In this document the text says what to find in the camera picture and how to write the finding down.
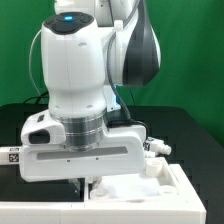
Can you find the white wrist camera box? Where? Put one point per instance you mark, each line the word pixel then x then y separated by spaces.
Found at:
pixel 41 129

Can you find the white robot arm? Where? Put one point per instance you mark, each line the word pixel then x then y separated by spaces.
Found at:
pixel 87 47

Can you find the white L-shaped fixture wall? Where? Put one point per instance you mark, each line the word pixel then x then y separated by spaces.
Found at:
pixel 57 202

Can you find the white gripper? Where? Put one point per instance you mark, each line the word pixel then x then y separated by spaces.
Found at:
pixel 120 151

